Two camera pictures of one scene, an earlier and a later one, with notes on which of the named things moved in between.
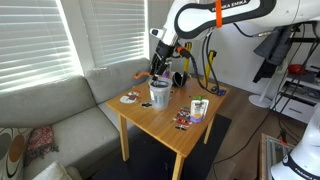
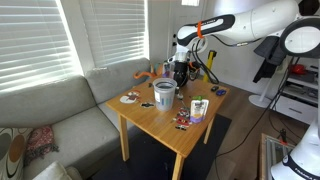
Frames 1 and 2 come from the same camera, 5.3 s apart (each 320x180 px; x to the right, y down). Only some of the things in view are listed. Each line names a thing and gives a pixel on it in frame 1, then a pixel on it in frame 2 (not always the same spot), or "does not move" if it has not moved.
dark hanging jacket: (272, 51) does not move
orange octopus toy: (141, 74) does not move
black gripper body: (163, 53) -> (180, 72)
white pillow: (55, 171) does not move
